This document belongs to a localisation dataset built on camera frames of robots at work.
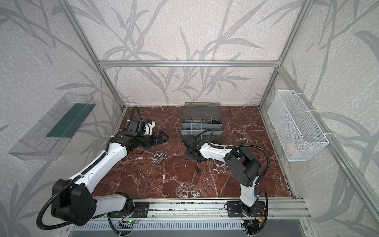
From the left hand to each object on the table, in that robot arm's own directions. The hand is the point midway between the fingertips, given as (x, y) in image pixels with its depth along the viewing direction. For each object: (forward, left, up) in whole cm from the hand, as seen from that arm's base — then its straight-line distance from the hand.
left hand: (165, 135), depth 82 cm
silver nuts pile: (-6, +6, -18) cm, 20 cm away
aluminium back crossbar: (+45, -58, +18) cm, 76 cm away
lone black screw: (-13, -18, -17) cm, 28 cm away
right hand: (-1, -14, -16) cm, 21 cm away
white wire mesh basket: (-11, -61, +18) cm, 65 cm away
